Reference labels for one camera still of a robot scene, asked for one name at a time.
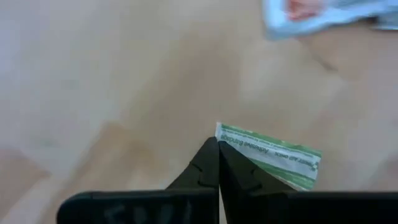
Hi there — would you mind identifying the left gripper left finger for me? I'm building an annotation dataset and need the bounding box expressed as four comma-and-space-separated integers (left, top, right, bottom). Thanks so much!
57, 136, 220, 224

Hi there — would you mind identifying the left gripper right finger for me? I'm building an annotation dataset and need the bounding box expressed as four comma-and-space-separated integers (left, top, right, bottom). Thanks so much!
218, 140, 398, 224

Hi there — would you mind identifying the green print bandage packet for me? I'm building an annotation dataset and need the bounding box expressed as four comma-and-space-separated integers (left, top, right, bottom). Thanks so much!
215, 121, 323, 191

